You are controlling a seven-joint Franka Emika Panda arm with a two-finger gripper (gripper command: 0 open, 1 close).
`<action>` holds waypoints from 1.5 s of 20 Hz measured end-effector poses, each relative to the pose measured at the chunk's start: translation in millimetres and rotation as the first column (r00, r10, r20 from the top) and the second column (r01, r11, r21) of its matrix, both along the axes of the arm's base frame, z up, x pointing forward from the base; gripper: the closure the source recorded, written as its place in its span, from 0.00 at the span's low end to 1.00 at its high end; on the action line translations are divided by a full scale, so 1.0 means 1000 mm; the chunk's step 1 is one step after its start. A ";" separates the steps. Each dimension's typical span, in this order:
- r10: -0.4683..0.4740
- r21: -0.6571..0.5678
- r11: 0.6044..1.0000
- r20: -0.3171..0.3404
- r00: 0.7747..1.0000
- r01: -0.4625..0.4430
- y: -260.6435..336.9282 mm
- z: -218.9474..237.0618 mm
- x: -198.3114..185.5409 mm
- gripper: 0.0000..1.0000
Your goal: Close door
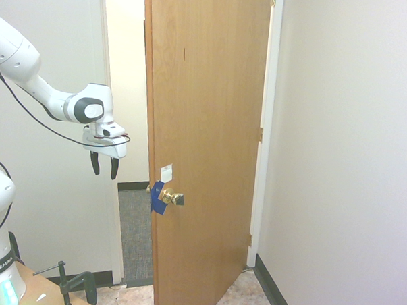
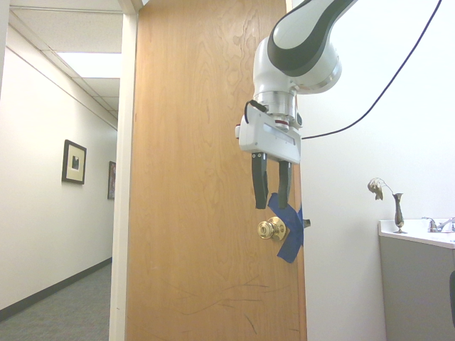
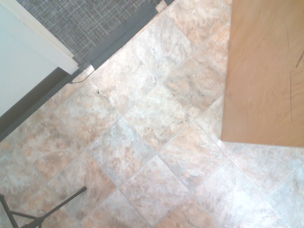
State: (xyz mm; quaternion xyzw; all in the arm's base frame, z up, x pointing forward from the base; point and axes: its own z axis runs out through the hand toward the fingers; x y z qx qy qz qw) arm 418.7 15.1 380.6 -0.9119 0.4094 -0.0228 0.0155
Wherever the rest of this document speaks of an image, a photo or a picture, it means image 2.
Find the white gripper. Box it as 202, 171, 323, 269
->
235, 99, 303, 210

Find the brass door knob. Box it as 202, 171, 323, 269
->
257, 215, 288, 243

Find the wooden door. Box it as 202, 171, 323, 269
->
124, 0, 308, 341

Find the blue painter tape cross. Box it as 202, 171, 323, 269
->
267, 192, 305, 264

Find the silver bud vase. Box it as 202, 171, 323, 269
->
392, 193, 408, 234

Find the white vanity countertop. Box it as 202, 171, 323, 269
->
377, 217, 455, 249

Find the small dark framed picture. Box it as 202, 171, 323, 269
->
107, 161, 117, 200

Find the chrome sink faucet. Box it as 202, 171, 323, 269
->
421, 216, 455, 234

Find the grey vanity cabinet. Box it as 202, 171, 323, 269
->
378, 234, 455, 341

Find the large black framed picture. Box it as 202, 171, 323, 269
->
61, 139, 88, 185

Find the fluorescent ceiling light panel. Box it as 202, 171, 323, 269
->
56, 51, 122, 76

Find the white door frame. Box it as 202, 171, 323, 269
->
108, 0, 146, 341

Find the black cable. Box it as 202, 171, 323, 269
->
301, 0, 444, 140

